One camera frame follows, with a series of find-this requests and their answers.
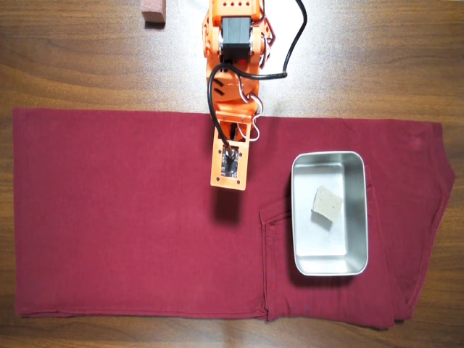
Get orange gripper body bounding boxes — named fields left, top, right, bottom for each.
left=213, top=102, right=260, bottom=143

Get beige sponge cube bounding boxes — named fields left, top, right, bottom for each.
left=310, top=186, right=344, bottom=223

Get pink sponge block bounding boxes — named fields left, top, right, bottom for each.
left=141, top=0, right=168, bottom=25

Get dark red cloth trousers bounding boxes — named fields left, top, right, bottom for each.
left=12, top=107, right=456, bottom=330

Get stainless steel tray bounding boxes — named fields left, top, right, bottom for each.
left=290, top=150, right=370, bottom=278

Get white red servo wires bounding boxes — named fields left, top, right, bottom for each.
left=234, top=21, right=277, bottom=143

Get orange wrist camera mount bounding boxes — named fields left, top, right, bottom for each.
left=210, top=126, right=252, bottom=191

